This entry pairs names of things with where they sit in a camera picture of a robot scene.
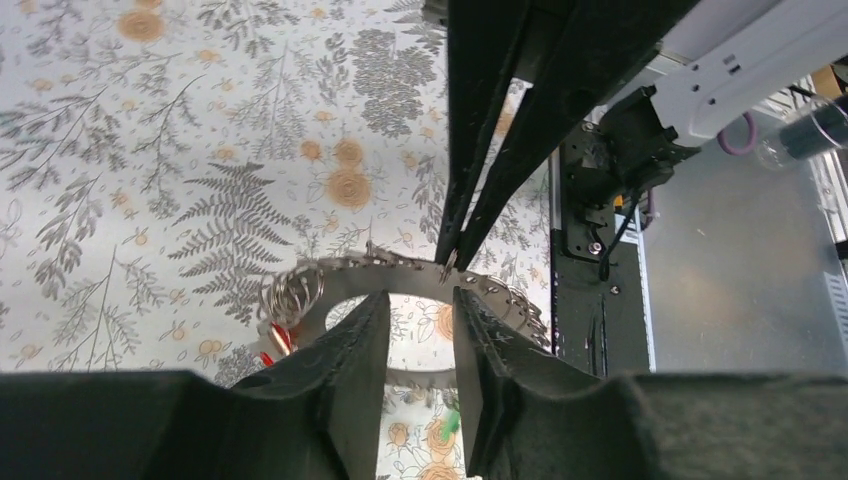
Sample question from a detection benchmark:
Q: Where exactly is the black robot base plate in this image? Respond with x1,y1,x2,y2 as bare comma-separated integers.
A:
549,122,655,377

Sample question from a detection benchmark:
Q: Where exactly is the metal keyring chain with keys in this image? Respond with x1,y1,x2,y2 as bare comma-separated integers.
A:
254,241,552,389

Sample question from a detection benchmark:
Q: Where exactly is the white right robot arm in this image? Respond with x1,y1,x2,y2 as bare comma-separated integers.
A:
426,1,847,271

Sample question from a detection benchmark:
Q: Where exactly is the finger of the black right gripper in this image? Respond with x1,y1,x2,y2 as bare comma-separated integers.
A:
454,1,693,271
435,1,532,265

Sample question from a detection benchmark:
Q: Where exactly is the clear plastic cup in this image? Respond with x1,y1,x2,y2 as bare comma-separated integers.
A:
755,94,847,170

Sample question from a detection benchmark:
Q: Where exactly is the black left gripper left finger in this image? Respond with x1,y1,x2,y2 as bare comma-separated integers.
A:
1,291,390,479

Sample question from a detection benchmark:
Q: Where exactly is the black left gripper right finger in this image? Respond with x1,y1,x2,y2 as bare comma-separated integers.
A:
453,288,847,479

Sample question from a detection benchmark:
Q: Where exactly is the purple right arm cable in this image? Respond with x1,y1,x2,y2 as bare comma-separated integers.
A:
716,111,759,158

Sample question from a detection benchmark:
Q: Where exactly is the floral patterned table mat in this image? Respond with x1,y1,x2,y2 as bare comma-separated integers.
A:
0,0,554,480

